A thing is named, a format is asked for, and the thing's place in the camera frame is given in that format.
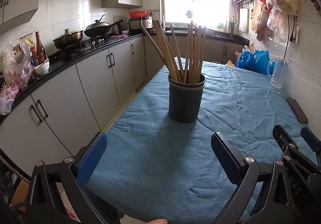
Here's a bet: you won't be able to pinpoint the white cutting board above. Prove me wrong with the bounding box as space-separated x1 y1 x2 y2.
238 9 250 34

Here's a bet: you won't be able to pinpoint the clear hanging plastic bags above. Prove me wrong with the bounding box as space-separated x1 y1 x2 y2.
249 0 289 42

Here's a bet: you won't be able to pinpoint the pink print plastic bag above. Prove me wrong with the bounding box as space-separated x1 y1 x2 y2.
0 85 20 115

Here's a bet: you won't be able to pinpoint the dark wok with handle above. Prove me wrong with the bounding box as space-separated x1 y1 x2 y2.
83 14 126 38

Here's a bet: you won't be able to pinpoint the blue tablecloth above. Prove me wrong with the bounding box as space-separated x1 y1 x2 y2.
84 59 321 222

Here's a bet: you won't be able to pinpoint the dark pot with lid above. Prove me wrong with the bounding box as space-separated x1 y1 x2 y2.
52 28 84 49

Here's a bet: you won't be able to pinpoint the dark cylindrical chopstick holder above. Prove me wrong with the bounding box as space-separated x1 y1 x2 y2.
168 73 206 123

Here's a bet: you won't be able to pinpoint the cardboard box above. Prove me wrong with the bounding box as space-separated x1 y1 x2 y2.
11 179 30 214

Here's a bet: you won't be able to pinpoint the white plastic bag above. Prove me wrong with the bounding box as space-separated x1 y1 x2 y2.
0 40 32 89

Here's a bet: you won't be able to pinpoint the black kitchen countertop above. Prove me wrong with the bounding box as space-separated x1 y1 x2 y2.
0 29 251 124

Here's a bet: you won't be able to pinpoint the white bowl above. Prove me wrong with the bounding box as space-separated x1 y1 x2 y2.
34 61 50 75

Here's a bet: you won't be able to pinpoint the silver cooker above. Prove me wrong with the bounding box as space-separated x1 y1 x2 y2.
128 16 153 32

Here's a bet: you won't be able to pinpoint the smartphone in brown case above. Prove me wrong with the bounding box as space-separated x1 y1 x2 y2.
286 97 309 124

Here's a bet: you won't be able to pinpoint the blue plastic bag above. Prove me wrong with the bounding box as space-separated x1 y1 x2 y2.
252 49 270 75
235 51 255 69

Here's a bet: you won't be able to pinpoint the clear glass mug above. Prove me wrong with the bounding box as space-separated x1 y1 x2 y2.
266 57 289 89

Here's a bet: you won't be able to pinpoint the tall brown sauce bottle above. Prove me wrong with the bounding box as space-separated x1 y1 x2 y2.
35 31 47 62

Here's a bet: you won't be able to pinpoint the black power cable with plug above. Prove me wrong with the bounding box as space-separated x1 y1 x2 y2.
283 14 296 60

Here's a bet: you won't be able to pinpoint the bunch of wooden chopsticks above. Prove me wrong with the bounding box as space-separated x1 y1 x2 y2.
141 20 207 84

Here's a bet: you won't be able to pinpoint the gas stove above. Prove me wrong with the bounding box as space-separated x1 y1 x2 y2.
59 36 111 57

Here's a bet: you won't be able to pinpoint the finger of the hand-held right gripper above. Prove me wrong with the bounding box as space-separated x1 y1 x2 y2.
272 124 301 162
300 126 321 172

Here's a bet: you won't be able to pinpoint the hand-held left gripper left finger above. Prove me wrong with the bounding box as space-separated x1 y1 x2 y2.
25 132 108 224

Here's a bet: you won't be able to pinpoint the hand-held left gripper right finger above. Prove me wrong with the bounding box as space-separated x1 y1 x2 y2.
211 132 294 224

